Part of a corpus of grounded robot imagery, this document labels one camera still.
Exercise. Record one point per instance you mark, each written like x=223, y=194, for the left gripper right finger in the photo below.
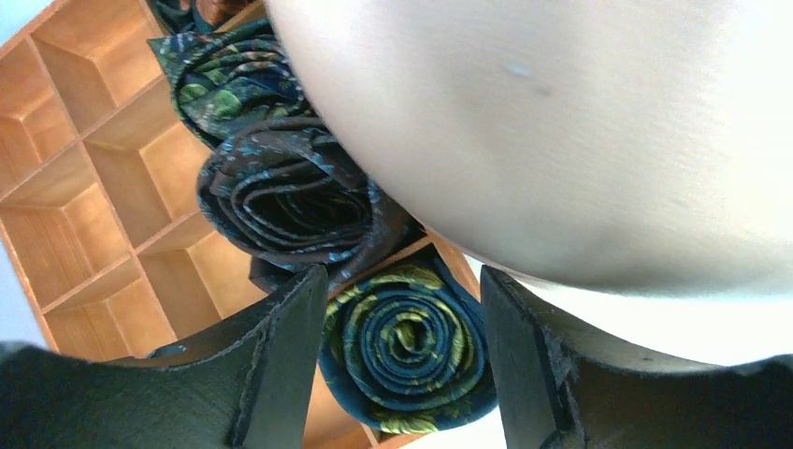
x=563, y=383

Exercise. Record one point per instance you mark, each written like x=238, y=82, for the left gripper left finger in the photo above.
x=244, y=382

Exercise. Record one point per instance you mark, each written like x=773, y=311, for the pink suitcase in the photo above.
x=629, y=162

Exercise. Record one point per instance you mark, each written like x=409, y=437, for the rolled yellow green tie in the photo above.
x=404, y=350

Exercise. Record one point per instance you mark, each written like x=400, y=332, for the rolled dark brown tie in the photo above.
x=286, y=193

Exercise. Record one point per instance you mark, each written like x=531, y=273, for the wooden compartment tray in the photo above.
x=98, y=207

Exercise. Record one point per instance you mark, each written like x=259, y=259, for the rolled green patterned tie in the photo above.
x=221, y=83

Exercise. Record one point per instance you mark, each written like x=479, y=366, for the rolled dark tie top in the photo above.
x=201, y=16

